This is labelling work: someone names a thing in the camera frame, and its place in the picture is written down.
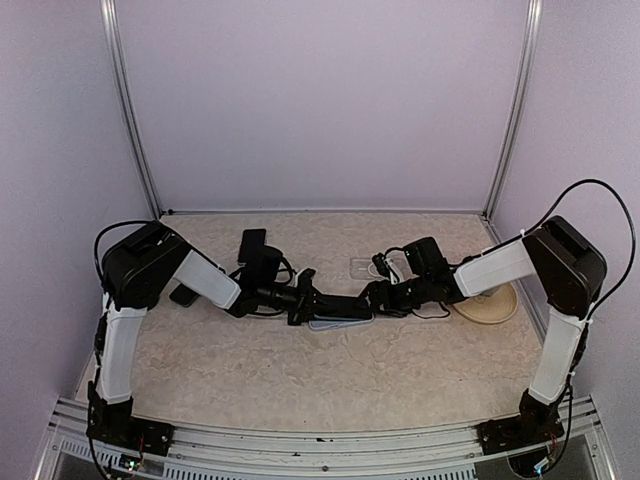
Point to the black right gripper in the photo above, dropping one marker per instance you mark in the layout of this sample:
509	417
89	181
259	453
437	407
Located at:
386	301

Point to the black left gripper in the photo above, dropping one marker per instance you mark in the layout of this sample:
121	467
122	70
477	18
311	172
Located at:
304	310

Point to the lavender phone case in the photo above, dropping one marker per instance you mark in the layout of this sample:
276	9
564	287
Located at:
326	324

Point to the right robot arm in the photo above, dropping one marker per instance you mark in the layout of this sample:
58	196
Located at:
569	268

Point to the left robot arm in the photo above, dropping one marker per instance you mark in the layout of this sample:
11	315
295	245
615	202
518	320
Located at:
155	259

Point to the clear case upper horizontal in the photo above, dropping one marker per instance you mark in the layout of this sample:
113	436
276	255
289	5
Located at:
363	269

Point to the beige round plate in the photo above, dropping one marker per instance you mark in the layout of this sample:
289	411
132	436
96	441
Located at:
492	308

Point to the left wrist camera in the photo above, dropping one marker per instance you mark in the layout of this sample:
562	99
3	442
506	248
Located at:
304	279

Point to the right aluminium frame post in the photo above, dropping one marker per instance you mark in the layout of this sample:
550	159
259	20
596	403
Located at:
517	107

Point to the aluminium frame post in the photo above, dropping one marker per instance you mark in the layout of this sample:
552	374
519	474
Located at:
116	52
517	107

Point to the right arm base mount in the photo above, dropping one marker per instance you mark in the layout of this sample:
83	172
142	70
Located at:
534	423

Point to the front aluminium rail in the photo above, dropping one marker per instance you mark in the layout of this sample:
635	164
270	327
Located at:
209	452

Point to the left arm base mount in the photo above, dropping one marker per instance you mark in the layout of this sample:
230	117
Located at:
114	424

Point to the left aluminium frame post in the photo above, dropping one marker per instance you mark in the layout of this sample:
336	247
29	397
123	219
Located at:
116	52

